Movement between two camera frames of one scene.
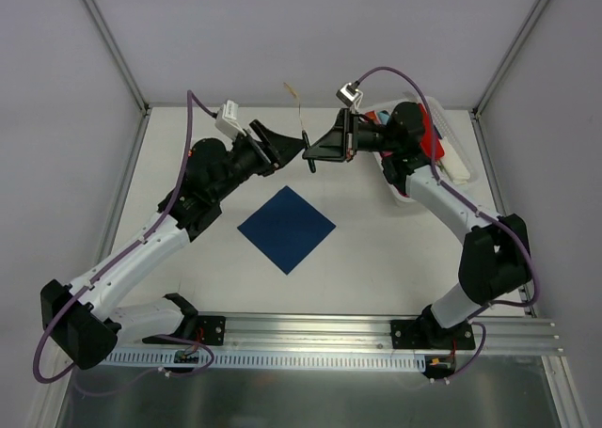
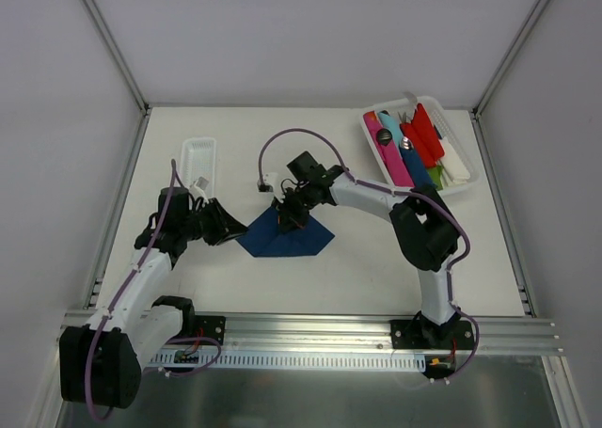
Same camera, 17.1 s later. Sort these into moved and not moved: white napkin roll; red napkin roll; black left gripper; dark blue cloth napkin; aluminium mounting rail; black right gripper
Moved: black left gripper; black right gripper; dark blue cloth napkin
Not moved: aluminium mounting rail; red napkin roll; white napkin roll
